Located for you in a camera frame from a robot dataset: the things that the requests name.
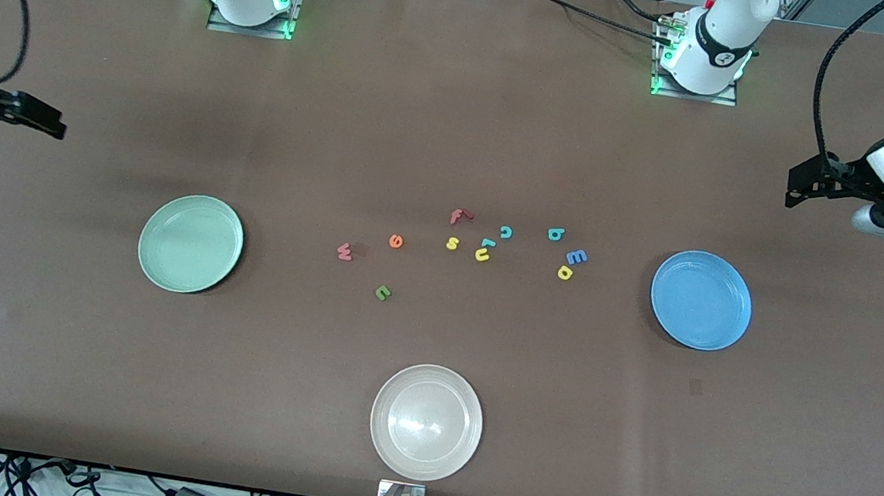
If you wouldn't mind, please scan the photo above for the blue plate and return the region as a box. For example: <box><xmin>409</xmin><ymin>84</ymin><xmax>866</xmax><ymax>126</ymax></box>
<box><xmin>644</xmin><ymin>245</ymin><xmax>759</xmax><ymax>357</ymax></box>

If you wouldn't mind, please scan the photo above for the green plate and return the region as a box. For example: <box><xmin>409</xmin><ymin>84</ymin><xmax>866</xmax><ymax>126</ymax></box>
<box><xmin>133</xmin><ymin>188</ymin><xmax>250</xmax><ymax>300</ymax></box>

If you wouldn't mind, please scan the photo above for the white plate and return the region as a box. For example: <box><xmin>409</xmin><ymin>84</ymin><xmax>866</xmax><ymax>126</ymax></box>
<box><xmin>362</xmin><ymin>357</ymin><xmax>491</xmax><ymax>489</ymax></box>

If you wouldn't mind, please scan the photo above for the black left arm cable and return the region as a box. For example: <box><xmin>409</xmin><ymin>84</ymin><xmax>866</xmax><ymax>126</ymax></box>
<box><xmin>804</xmin><ymin>0</ymin><xmax>884</xmax><ymax>169</ymax></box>

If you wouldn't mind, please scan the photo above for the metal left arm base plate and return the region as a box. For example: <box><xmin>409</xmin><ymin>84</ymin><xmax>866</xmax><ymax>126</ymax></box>
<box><xmin>647</xmin><ymin>12</ymin><xmax>748</xmax><ymax>108</ymax></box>

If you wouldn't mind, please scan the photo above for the short black table cable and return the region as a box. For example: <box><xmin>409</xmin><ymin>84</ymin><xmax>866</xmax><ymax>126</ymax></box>
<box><xmin>599</xmin><ymin>0</ymin><xmax>667</xmax><ymax>26</ymax></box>

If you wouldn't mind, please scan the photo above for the long black table cable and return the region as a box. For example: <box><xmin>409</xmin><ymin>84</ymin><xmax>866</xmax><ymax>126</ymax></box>
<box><xmin>480</xmin><ymin>0</ymin><xmax>682</xmax><ymax>47</ymax></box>

